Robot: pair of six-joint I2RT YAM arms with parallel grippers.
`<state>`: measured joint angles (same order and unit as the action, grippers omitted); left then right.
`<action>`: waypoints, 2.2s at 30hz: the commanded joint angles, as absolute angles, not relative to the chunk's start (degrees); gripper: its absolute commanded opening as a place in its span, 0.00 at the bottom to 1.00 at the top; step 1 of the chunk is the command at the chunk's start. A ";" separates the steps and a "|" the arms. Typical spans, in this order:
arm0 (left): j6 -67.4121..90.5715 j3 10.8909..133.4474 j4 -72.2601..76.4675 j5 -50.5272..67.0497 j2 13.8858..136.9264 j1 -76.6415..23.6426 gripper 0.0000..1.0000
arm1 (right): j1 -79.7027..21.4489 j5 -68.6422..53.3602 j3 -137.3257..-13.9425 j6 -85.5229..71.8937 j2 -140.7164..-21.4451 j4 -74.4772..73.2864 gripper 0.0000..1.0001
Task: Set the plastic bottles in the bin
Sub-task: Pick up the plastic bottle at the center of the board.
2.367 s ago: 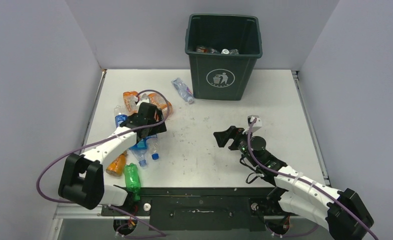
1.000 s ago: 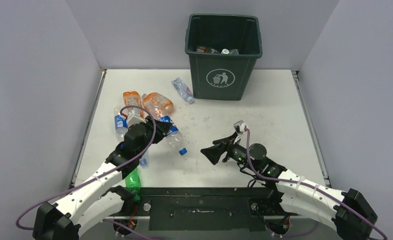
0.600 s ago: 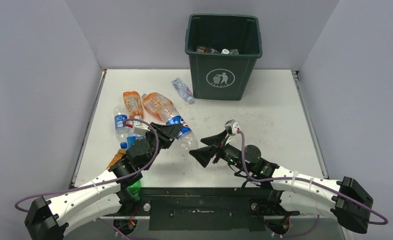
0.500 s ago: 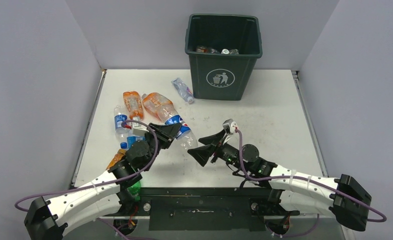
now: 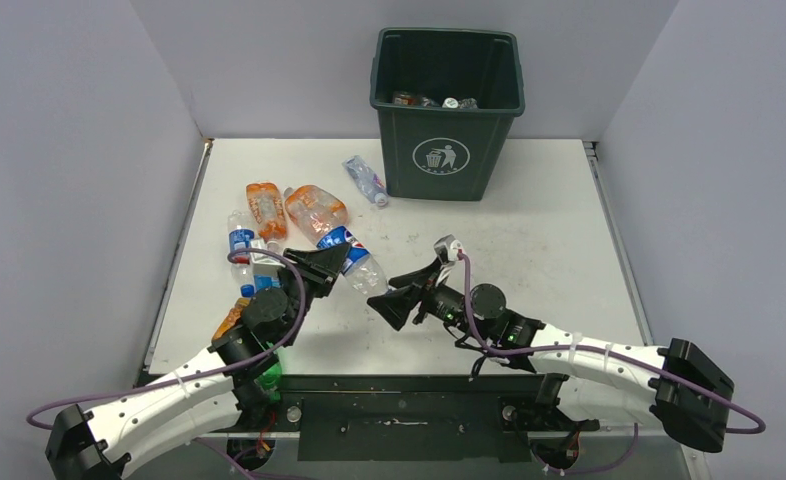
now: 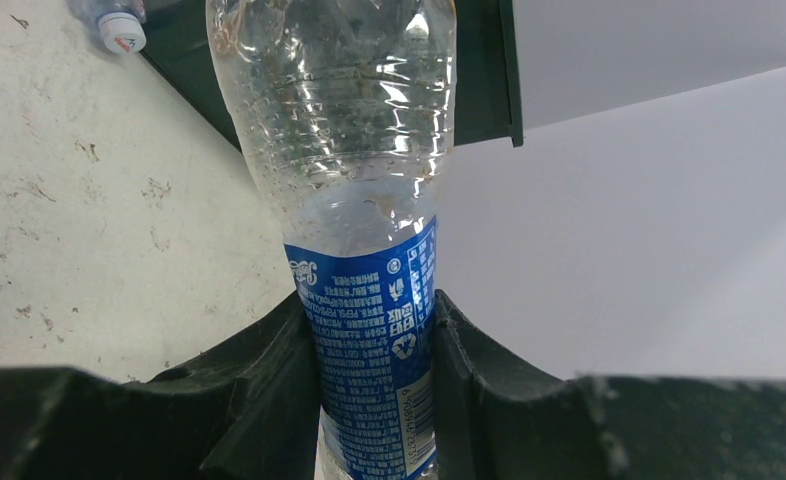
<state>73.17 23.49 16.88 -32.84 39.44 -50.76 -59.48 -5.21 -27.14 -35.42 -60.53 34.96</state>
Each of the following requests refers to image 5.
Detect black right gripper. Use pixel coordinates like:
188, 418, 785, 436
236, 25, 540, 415
368, 257, 489, 342

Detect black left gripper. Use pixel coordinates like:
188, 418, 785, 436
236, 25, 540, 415
275, 242, 350, 347

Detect Pepsi bottle blue label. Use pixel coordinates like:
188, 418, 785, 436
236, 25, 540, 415
316, 226, 389, 297

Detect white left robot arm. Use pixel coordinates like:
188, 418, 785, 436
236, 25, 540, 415
45, 244, 350, 479

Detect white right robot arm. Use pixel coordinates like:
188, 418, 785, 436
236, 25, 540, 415
367, 261, 735, 453

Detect dark green plastic trash bin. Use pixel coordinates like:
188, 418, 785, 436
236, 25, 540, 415
369, 27, 525, 201

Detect bottles inside bin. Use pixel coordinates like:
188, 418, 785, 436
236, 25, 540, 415
391, 91, 478, 109

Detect crushed orange bottle middle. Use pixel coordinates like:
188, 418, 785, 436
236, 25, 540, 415
284, 185, 349, 245

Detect crushed orange bottle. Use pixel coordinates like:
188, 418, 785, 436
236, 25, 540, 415
284, 185, 349, 245
246, 182, 287, 242

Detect light blue water bottle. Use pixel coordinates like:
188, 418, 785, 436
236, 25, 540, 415
253, 275, 281, 292

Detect crushed orange bottle far left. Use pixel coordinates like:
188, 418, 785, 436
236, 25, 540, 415
246, 182, 287, 242

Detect crushed clear bottle white cap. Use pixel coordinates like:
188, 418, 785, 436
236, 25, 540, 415
342, 156, 389, 208

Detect blue label bottle far left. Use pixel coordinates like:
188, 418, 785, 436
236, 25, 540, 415
227, 210, 255, 298

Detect orange tea bottle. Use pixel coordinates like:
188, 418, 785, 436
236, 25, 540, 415
212, 297, 250, 341

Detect green plastic bottle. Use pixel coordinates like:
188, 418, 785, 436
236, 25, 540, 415
257, 354, 282, 402

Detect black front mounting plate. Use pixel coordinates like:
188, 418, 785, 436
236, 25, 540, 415
202, 374, 668, 464

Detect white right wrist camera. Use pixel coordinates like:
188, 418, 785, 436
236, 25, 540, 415
433, 235, 464, 265

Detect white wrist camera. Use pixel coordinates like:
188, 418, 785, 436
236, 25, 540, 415
248, 238, 283, 282
433, 235, 464, 265

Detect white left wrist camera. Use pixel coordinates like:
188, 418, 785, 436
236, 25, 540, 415
248, 238, 283, 282

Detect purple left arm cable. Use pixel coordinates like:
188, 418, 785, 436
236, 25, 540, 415
25, 246, 307, 480

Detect aluminium rail frame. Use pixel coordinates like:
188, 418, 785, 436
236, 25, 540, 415
581, 140, 704, 440

